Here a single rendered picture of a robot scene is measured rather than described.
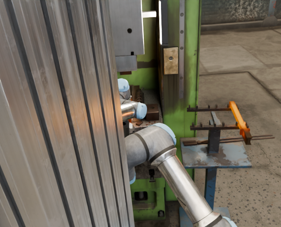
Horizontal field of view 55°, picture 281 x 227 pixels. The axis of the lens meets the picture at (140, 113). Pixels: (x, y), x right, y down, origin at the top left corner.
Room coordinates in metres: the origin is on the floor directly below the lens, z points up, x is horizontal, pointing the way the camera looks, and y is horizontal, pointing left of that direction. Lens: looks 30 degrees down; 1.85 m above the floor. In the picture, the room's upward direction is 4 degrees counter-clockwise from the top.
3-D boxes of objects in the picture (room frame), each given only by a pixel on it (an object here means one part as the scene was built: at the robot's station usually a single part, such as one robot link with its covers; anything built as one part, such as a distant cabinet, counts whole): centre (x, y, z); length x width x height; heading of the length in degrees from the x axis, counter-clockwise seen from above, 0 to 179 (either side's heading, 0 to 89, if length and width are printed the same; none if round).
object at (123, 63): (1.75, 0.09, 1.32); 0.42 x 0.20 x 0.10; 178
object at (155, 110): (1.59, -0.08, 0.95); 0.12 x 0.08 x 0.06; 178
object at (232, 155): (1.37, -0.44, 0.75); 0.40 x 0.30 x 0.02; 84
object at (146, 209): (1.76, 0.04, 0.23); 0.55 x 0.37 x 0.47; 178
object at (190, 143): (1.46, -0.57, 0.77); 0.60 x 0.04 x 0.01; 90
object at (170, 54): (1.66, -0.22, 1.27); 0.09 x 0.02 x 0.17; 88
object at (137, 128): (1.76, 0.04, 0.69); 0.56 x 0.38 x 0.45; 178
